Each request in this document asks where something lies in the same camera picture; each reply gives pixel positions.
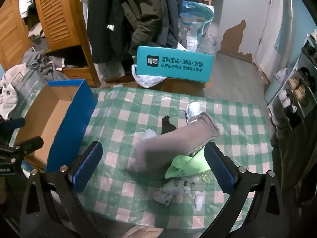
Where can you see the blue cardboard box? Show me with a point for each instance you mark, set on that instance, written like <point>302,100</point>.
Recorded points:
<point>49,114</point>

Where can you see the louvered wooden wardrobe door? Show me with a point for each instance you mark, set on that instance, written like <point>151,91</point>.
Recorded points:
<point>59,12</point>

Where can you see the small white folded cloth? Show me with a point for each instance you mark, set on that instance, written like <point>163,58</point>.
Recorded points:
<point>199,199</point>

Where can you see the white patterned cloth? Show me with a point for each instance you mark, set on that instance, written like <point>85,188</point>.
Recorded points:
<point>168,191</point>

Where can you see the clear plastic bag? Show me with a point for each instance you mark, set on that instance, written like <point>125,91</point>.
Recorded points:
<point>210,39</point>

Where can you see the dark cloth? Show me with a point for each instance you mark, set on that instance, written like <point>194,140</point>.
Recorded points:
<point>297,158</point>

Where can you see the shoe rack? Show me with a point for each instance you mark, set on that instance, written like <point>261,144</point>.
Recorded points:
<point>299,62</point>

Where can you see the group of shoes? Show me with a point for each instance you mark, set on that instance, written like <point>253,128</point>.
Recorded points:
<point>297,86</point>

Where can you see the grey hoodie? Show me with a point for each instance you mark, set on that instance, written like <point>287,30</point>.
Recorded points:
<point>39,62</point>

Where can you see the black hanging jacket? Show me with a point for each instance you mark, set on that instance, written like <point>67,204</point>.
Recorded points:
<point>106,17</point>

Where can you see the black sock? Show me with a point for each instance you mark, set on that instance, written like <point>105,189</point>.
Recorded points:
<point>166,126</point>

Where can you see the white crumpled cloth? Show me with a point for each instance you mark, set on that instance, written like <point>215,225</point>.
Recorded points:
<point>148,134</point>

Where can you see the grey printed tote bag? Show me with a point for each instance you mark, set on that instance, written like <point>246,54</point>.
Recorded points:
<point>29,89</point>

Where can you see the wooden wardrobe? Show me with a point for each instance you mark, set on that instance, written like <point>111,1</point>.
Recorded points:
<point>7,34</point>

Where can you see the olive hanging jacket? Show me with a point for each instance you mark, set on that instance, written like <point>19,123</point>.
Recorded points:
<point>146,10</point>

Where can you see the white plastic bag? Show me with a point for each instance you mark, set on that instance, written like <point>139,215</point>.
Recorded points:
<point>146,80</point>

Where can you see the teal printed box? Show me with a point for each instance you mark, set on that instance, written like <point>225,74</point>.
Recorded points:
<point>173,64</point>

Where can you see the blue plastic bag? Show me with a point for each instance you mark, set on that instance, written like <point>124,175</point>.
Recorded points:
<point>195,12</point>

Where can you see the green checkered tablecloth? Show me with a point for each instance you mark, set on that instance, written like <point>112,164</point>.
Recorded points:
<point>123,178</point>

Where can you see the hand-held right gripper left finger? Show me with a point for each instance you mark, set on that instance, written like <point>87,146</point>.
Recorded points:
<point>86,163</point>

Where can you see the dark navy hanging jacket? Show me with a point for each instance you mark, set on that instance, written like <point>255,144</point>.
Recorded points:
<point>173,10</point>

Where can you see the pale blue door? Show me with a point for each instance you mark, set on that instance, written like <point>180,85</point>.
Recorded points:
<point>279,17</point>

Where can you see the light green cloth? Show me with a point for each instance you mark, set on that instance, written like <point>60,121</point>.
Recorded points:
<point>183,166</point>

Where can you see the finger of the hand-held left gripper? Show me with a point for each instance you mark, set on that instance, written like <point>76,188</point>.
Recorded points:
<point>27,145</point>
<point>13,124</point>

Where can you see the grey folded clothes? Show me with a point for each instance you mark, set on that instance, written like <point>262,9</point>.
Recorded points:
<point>37,37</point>

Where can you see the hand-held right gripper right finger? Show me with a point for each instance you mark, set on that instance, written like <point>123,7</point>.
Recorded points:
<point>220,168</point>

